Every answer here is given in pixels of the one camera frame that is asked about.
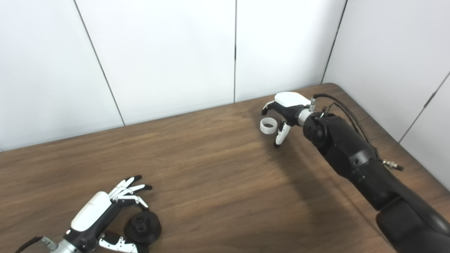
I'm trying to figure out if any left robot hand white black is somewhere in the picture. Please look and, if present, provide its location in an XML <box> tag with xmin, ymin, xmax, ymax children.
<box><xmin>63</xmin><ymin>175</ymin><xmax>153</xmax><ymax>253</ymax></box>

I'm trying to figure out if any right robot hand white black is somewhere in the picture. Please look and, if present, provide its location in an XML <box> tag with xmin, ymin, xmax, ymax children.
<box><xmin>261</xmin><ymin>92</ymin><xmax>311</xmax><ymax>148</ymax></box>

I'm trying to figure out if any white plastic ring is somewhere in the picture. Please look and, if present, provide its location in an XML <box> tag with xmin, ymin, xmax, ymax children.
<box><xmin>260</xmin><ymin>118</ymin><xmax>277</xmax><ymax>135</ymax></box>

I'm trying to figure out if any round black part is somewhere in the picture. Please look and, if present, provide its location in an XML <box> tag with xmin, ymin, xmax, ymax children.
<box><xmin>124</xmin><ymin>210</ymin><xmax>162</xmax><ymax>245</ymax></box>

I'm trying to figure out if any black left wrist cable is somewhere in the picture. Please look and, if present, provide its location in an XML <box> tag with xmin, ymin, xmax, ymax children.
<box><xmin>14</xmin><ymin>236</ymin><xmax>57</xmax><ymax>253</ymax></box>

